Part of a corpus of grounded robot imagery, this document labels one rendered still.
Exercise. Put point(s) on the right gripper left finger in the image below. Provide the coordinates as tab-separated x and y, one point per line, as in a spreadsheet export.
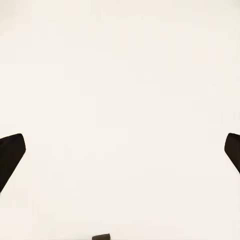
12	150

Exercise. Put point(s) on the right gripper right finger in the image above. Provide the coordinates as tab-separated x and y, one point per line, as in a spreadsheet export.
232	149

